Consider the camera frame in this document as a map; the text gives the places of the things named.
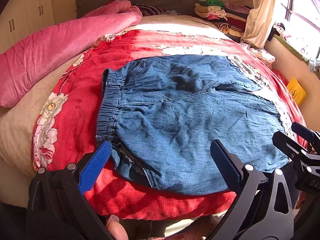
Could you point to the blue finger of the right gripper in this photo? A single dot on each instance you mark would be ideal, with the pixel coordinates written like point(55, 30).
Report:
point(286, 145)
point(303, 132)

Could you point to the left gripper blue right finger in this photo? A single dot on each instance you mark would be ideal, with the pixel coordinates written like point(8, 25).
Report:
point(228, 164)

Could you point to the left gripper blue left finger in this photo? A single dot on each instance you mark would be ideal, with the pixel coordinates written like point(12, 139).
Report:
point(91, 166)

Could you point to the blue denim lace-hem pants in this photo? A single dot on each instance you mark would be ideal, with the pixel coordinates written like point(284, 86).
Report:
point(161, 115)

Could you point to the left hand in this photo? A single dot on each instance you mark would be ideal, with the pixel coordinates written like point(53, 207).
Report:
point(114, 227)

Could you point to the yellow box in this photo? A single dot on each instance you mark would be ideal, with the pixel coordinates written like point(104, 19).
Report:
point(296, 91)

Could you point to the cream curtain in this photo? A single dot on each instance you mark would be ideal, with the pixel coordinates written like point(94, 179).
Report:
point(259, 23)

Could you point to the pink quilt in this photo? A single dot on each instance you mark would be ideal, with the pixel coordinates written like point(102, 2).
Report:
point(40, 53)

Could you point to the stack of folded clothes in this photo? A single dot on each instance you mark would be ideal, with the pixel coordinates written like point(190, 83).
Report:
point(229, 18)

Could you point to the cream wardrobe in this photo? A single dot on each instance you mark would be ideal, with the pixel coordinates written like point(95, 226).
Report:
point(21, 18)

